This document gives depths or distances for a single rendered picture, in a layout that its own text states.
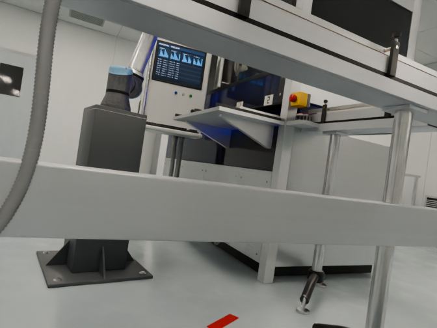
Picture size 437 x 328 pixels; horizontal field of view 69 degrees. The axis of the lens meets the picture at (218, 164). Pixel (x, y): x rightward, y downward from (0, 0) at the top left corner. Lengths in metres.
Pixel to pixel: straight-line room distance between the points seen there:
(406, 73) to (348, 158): 1.13
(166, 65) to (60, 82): 4.63
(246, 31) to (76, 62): 6.53
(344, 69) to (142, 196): 0.56
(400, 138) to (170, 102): 1.82
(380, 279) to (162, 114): 1.91
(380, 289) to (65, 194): 0.90
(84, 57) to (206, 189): 6.62
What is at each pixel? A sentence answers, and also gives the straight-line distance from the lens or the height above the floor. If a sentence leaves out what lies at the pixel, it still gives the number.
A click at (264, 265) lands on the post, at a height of 0.09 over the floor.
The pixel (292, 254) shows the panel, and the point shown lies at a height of 0.16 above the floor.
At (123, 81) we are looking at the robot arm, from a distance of 1.69.
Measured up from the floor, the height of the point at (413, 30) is 1.69.
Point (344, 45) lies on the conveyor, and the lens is 0.86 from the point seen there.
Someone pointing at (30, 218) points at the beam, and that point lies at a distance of 0.59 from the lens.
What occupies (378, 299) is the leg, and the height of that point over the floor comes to 0.27.
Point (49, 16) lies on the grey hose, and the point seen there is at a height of 0.78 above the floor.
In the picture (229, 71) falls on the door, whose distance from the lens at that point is 2.53.
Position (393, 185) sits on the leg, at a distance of 1.08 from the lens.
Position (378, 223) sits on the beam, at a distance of 1.00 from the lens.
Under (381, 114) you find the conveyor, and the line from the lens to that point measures 1.51.
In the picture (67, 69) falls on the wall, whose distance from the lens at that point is 7.10.
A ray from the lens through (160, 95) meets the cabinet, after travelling 2.54.
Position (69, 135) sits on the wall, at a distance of 6.95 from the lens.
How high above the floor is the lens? 0.59
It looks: 1 degrees up
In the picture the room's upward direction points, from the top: 8 degrees clockwise
